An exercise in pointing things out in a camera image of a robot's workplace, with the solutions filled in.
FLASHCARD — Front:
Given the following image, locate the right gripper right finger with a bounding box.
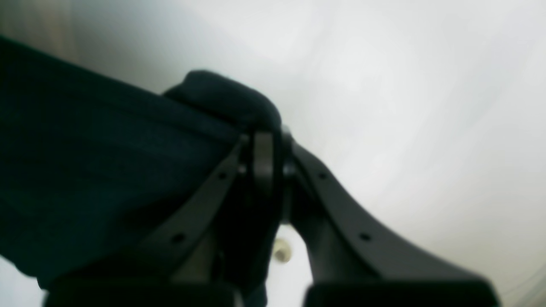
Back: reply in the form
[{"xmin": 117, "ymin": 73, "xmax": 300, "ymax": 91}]
[{"xmin": 282, "ymin": 128, "xmax": 500, "ymax": 307}]

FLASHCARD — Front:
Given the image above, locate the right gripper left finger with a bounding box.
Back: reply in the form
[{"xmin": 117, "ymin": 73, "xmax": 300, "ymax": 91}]
[{"xmin": 44, "ymin": 131, "xmax": 274, "ymax": 307}]

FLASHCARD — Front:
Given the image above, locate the black T-shirt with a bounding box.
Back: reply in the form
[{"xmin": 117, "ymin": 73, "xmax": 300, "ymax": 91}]
[{"xmin": 1, "ymin": 37, "xmax": 282, "ymax": 306}]

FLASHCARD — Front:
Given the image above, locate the right table cable grommet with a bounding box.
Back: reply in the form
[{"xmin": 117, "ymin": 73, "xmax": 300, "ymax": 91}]
[{"xmin": 272, "ymin": 238, "xmax": 293, "ymax": 264}]

